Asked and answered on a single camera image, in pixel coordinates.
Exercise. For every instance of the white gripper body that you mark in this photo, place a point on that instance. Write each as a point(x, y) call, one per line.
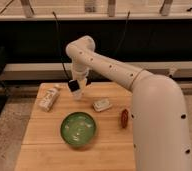
point(80, 74)

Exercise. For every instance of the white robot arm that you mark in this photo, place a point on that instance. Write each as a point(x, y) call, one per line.
point(161, 136)

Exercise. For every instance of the translucent white cup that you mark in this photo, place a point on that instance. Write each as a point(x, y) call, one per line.
point(77, 93)

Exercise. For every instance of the small white carton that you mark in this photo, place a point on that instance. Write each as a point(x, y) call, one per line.
point(49, 98)

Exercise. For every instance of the green bowl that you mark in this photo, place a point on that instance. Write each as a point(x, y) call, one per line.
point(78, 129)

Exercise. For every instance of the red brown snack bar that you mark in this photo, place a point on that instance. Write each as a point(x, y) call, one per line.
point(124, 118)

